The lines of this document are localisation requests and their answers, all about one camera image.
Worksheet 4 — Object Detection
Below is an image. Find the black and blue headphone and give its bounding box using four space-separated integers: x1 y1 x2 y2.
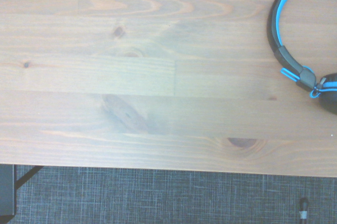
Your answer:
267 0 337 115

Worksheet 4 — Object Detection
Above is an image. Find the black metal headphone hanger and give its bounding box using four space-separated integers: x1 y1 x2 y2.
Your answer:
0 164 17 220

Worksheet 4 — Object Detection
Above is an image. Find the wooden desk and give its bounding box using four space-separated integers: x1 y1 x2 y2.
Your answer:
15 165 45 191

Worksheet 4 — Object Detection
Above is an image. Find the black cable plug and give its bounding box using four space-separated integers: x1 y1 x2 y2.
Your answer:
299 197 310 224

